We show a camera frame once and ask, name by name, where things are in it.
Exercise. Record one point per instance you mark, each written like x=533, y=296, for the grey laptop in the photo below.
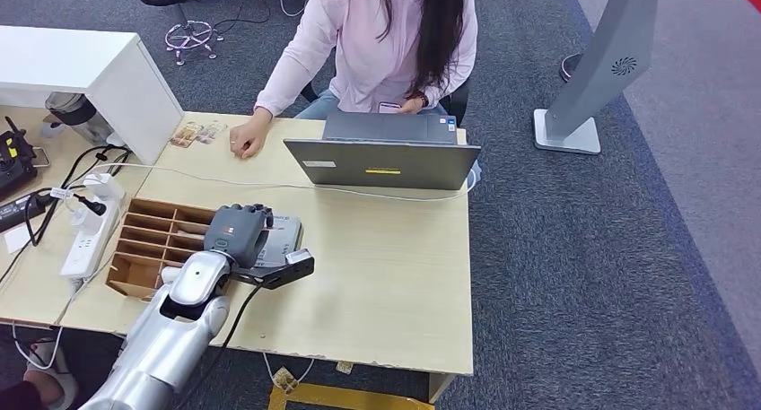
x=380, y=163

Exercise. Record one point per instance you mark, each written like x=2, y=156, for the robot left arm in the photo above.
x=172, y=330

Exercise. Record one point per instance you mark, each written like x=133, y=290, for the patterned card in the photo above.
x=213, y=131
x=185, y=135

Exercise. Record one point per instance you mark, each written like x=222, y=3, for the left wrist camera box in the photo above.
x=285, y=269

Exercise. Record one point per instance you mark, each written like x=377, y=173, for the white shoe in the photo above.
x=56, y=371

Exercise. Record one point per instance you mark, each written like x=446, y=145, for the black power plug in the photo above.
x=95, y=206

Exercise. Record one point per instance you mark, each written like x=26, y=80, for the black power adapter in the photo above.
x=18, y=211

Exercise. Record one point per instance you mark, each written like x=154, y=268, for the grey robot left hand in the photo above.
x=238, y=232

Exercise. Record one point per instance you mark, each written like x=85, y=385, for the person's left hand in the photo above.
x=415, y=105

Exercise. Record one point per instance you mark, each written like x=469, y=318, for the small white charger plug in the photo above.
x=88, y=222

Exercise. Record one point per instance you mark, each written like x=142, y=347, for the grey card reader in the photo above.
x=284, y=238

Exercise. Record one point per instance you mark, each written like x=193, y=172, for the pink smartphone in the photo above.
x=387, y=106

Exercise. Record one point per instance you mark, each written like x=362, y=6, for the person's right hand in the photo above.
x=250, y=138

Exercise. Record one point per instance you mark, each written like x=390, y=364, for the white power strip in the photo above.
x=83, y=253

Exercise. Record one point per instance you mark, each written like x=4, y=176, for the person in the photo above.
x=368, y=50

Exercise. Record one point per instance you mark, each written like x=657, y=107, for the black handheld device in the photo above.
x=12, y=163

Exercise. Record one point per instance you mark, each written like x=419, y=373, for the wooden card organizer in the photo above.
x=148, y=241

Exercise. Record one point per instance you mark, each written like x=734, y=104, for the white paper note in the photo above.
x=16, y=239

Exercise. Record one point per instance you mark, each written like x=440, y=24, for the white shelf unit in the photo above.
x=119, y=80

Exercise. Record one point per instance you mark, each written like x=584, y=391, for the large white charger plug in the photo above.
x=104, y=186

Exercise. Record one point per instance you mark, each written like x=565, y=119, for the grey kiosk stand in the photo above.
x=612, y=50

